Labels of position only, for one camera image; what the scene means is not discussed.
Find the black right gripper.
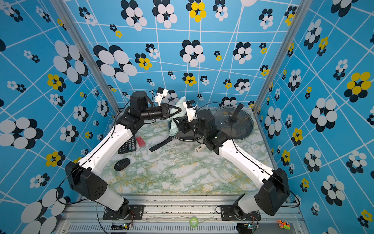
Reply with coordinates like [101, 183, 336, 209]
[174, 113, 209, 141]

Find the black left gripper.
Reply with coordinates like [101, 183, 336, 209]
[141, 103, 182, 122]

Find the glass lid of wok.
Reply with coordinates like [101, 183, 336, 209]
[213, 103, 254, 140]

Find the light green cloth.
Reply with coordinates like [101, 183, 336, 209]
[168, 96, 187, 137]

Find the glass lid of frying pan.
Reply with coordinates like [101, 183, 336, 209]
[172, 117, 203, 141]

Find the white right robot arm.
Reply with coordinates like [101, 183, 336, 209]
[173, 110, 291, 219]

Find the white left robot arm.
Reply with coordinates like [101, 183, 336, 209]
[65, 90, 183, 217]

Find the black frying pan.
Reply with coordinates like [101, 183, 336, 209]
[149, 131, 203, 152]

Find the black desktop calculator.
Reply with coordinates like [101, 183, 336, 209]
[118, 136, 136, 155]

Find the black computer mouse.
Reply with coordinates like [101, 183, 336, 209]
[114, 158, 131, 172]

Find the green tape roll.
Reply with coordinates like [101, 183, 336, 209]
[189, 216, 199, 228]

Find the left green circuit board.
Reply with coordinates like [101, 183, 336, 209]
[111, 223, 130, 231]

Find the green circuit board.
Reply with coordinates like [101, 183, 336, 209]
[237, 223, 253, 234]
[111, 223, 130, 231]

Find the right green circuit board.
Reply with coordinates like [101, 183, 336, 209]
[237, 223, 253, 234]

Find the orange toy car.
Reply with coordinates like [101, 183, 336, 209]
[277, 219, 291, 230]

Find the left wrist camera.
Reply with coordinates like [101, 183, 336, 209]
[155, 87, 168, 106]

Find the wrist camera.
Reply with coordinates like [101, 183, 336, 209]
[155, 87, 168, 106]
[183, 100, 197, 122]

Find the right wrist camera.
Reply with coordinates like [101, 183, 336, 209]
[183, 100, 197, 122]

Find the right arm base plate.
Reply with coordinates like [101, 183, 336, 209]
[215, 204, 262, 222]

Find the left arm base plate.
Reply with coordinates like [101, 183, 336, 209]
[102, 204, 145, 221]

